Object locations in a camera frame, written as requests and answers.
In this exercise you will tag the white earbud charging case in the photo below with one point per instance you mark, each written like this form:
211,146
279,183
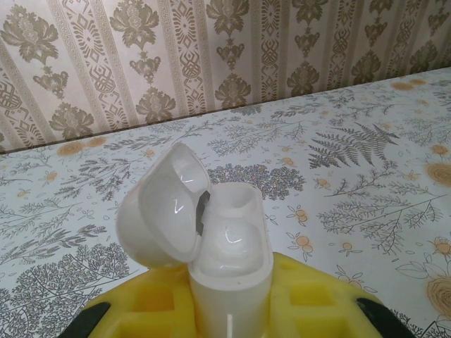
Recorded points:
229,306

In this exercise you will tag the floral patterned table cover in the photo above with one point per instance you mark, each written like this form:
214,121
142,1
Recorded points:
352,211

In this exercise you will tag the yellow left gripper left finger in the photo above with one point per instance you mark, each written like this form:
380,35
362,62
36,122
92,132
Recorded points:
148,310

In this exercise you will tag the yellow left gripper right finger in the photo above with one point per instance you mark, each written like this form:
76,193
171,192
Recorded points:
317,310

